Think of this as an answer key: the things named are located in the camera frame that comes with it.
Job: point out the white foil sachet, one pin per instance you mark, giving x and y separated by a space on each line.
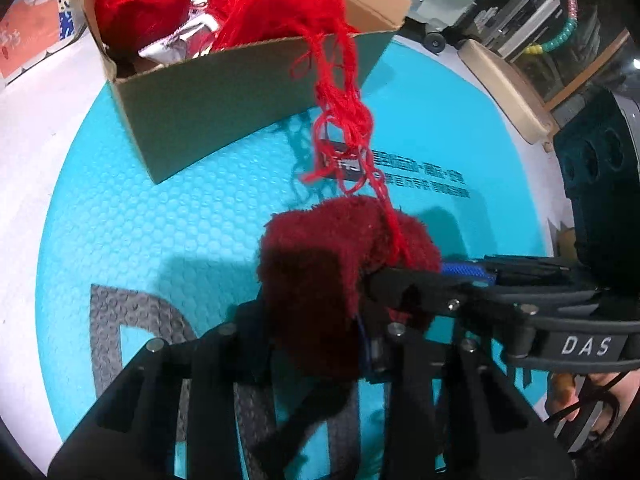
191 40

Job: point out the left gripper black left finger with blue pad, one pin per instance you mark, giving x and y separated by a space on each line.
244 399

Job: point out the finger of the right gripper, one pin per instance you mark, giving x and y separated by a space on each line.
521 271

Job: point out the white tissue paper pack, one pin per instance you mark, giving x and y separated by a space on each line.
32 30

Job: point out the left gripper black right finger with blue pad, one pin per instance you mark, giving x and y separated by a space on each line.
453 414

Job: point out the red yarn ball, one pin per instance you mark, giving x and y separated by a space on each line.
127 26
341 135

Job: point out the person hand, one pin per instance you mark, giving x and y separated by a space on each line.
575 394

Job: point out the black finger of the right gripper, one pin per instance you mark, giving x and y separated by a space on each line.
492 310

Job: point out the dark red knitted piece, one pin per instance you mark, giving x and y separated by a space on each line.
312 261

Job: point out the teal bubble mailer bag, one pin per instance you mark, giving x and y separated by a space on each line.
123 259

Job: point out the brown cardboard box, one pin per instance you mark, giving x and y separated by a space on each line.
178 114

